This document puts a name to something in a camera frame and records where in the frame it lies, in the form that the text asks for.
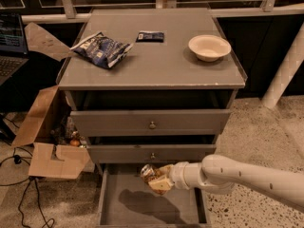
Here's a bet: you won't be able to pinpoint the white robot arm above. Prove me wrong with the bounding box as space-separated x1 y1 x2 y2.
148 155 304 212

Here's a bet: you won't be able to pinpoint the brown cardboard box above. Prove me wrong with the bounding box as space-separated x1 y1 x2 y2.
12 22 94 180

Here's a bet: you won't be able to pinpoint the black floor cables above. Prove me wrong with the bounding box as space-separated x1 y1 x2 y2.
0 114 55 228

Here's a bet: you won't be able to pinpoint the white bowl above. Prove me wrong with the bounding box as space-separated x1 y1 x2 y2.
188 35 231 62

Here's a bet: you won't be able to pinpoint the small dark blue packet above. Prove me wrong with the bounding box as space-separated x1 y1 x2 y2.
136 31 164 43

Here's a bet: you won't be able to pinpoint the white diagonal post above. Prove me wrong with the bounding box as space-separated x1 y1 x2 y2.
261 23 304 108

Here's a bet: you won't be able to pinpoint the grey wooden drawer cabinet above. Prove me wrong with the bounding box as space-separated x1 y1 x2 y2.
55 7 248 176

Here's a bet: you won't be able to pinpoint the grey top drawer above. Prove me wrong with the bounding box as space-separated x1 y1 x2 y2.
71 109 231 137

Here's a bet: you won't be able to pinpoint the grey open bottom drawer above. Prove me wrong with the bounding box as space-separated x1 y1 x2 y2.
97 163 212 228

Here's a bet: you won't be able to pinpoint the grey middle drawer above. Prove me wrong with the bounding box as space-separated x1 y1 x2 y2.
87 144 216 163

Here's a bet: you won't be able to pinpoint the white window railing frame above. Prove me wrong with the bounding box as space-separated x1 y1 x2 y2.
0 0 304 25

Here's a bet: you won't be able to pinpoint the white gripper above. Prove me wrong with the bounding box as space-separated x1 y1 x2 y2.
148 161 204 195

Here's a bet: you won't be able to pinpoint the open laptop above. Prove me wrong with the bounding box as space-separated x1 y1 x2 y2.
0 12 29 86

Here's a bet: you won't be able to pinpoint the blue chip bag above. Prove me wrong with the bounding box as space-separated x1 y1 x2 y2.
71 31 133 69

